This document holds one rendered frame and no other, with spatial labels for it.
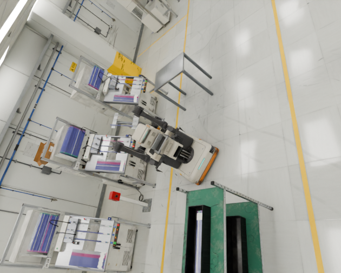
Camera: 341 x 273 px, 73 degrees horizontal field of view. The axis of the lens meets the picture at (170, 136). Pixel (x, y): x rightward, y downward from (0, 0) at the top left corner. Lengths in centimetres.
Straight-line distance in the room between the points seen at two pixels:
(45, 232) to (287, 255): 310
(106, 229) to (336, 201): 297
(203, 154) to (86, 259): 226
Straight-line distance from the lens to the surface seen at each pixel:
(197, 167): 336
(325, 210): 277
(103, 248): 386
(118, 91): 493
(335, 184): 280
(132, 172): 451
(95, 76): 496
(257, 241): 259
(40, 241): 394
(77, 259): 395
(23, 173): 548
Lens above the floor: 263
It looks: 35 degrees down
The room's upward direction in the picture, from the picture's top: 62 degrees counter-clockwise
